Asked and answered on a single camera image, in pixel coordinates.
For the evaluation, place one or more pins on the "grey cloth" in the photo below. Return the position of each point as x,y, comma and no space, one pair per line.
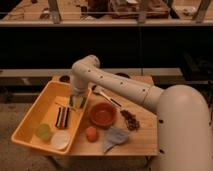
114,136

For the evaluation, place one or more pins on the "green sponge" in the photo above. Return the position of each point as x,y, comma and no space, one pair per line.
77,101

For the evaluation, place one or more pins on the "white round lid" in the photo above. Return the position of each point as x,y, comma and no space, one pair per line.
60,140

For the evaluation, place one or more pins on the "wooden table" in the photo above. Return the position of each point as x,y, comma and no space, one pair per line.
141,142

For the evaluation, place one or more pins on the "red bowl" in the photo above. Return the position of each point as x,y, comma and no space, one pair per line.
103,114

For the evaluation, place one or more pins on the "wooden fork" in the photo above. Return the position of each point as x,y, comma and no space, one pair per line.
61,105

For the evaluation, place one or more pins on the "yellow plastic bin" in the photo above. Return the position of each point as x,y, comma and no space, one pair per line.
45,111

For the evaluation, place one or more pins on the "orange round toy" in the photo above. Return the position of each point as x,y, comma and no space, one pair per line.
91,134

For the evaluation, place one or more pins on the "dark striped block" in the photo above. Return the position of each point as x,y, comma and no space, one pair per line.
62,118

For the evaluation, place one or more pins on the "green plastic cup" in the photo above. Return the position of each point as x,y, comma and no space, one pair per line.
43,132

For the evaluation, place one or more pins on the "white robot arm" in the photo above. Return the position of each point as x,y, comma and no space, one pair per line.
185,136

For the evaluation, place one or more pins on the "dark bowl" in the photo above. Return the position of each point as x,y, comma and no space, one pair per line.
123,75

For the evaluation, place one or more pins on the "brown grape cluster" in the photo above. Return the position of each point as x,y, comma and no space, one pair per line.
131,122

